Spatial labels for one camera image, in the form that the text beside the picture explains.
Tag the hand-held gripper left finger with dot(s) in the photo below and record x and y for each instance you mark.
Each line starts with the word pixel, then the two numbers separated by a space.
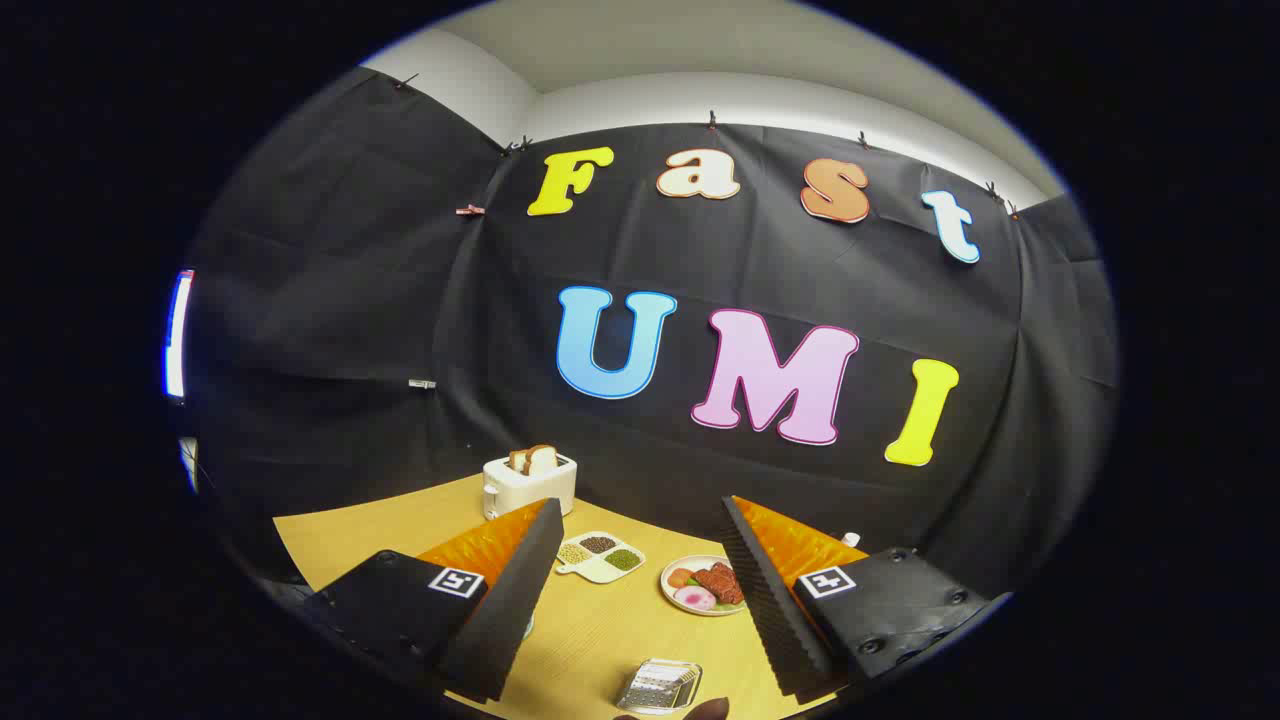
pixel 505 610

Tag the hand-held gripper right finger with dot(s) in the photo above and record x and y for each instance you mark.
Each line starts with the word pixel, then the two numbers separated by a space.
pixel 765 600

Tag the brown meat piece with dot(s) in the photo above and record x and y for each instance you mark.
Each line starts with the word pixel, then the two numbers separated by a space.
pixel 720 582

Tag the pink ham slice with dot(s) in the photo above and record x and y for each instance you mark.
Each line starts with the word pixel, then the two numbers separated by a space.
pixel 694 598

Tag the orange carrot slice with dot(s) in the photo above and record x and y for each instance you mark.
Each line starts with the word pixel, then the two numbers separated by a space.
pixel 680 577

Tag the pile of pale beans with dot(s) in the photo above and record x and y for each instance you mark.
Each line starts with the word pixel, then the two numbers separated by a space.
pixel 573 553

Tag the white food plate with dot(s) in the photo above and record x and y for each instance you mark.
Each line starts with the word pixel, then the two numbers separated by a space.
pixel 668 592

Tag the white divided dish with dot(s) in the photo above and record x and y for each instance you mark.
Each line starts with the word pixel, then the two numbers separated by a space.
pixel 600 570

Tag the pile of dark beans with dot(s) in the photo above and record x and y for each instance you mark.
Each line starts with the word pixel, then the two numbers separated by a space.
pixel 598 544

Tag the white toaster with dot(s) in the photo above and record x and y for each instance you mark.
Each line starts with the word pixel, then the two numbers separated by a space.
pixel 525 492

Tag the pile of green beans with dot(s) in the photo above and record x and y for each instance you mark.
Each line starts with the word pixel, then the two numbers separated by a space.
pixel 622 560

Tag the small bread slice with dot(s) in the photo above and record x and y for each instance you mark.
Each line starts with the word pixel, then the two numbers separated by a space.
pixel 518 461

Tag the large bread slice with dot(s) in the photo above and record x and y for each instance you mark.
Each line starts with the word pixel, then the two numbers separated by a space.
pixel 542 460

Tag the black backdrop cloth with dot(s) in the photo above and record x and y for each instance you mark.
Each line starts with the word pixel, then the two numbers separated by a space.
pixel 400 300

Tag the bright lit screen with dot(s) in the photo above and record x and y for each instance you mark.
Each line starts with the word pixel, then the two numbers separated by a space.
pixel 177 335

